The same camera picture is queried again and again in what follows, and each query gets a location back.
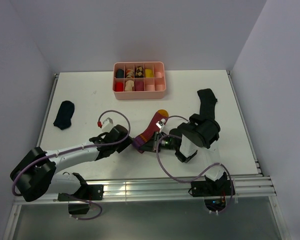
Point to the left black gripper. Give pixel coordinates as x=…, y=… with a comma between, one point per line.
x=125, y=144

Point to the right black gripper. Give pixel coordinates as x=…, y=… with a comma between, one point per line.
x=150, y=148

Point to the maroon purple striped sock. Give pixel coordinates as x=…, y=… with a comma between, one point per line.
x=147, y=134

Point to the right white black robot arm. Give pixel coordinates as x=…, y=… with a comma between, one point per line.
x=197, y=133

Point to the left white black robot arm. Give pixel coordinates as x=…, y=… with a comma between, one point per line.
x=38, y=173

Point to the red rolled sock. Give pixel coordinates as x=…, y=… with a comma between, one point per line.
x=119, y=87

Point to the beige patterned rolled sock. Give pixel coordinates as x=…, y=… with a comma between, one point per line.
x=129, y=86

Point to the dark navy ankle sock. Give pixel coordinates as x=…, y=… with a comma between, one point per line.
x=64, y=115

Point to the maroon rolled sock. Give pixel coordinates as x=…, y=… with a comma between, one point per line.
x=139, y=86

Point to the pink divided organizer box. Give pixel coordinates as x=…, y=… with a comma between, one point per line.
x=154, y=88

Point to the black sock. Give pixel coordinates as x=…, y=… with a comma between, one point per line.
x=208, y=102

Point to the dark navy rolled sock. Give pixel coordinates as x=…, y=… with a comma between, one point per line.
x=120, y=73

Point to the brown cream patterned rolled sock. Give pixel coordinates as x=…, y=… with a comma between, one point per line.
x=129, y=73

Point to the brown checkered rolled sock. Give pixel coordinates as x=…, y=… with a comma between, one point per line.
x=139, y=72

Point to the yellow rolled sock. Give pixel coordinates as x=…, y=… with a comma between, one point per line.
x=148, y=73

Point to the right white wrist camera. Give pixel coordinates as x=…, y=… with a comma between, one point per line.
x=161, y=124

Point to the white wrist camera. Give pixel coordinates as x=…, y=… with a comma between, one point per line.
x=106, y=126
x=161, y=124

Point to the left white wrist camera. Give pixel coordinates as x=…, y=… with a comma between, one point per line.
x=106, y=126

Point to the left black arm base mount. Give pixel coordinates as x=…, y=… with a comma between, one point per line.
x=83, y=200

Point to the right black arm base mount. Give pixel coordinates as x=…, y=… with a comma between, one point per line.
x=218, y=189

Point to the aluminium frame rail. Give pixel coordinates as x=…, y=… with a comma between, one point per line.
x=166, y=189

